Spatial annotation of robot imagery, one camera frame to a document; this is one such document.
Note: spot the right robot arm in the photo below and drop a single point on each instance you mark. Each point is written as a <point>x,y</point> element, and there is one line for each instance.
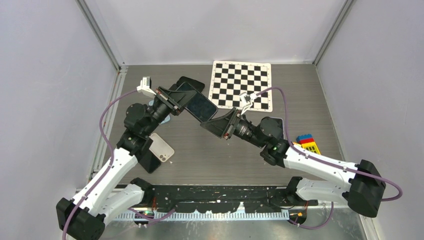
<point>358,185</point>

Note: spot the black white chessboard mat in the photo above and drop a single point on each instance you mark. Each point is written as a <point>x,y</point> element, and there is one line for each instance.
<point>229,79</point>

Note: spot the phone in lilac case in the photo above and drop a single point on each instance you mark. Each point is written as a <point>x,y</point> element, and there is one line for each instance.
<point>282,126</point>

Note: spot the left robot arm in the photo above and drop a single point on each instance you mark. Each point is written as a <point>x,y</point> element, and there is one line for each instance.
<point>139,125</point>

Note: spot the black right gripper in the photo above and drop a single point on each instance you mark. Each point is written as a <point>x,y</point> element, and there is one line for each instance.
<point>224,126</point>

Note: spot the yellow window toy block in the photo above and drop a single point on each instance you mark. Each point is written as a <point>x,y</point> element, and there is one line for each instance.
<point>309,146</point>

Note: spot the red blue toy block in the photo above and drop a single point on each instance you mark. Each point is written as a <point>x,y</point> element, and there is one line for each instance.
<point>305,139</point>

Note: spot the aluminium front rail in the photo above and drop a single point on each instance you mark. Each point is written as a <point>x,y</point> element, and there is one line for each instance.
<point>103,211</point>

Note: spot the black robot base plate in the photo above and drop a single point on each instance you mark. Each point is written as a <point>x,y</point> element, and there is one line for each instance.
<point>219,199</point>

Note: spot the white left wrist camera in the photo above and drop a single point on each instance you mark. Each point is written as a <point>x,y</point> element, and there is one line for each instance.
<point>145,87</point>

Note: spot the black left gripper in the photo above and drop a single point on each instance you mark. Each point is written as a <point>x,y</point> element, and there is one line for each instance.
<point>179,98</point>

